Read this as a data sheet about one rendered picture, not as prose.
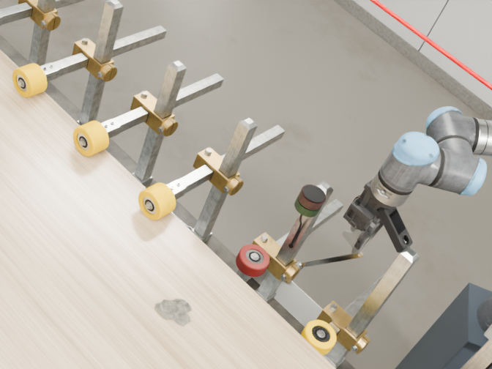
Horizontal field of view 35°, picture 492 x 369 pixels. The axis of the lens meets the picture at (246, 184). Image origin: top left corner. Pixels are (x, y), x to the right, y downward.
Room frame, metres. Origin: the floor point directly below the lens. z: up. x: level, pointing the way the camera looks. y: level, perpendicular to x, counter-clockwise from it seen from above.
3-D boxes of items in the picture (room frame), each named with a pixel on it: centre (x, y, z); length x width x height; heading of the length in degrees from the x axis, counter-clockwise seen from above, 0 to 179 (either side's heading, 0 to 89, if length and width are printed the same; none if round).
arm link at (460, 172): (1.45, -0.42, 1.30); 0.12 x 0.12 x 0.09; 17
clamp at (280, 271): (1.39, -0.15, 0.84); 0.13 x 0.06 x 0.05; 65
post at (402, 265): (1.27, -0.40, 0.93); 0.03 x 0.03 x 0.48; 65
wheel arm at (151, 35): (1.74, 0.53, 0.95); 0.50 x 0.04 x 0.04; 155
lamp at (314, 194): (1.34, -0.15, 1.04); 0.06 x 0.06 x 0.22; 65
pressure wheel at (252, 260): (1.31, -0.09, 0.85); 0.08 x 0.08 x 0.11
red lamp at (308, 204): (1.34, -0.15, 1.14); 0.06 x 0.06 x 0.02
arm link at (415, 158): (1.40, -0.31, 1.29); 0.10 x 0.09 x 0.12; 107
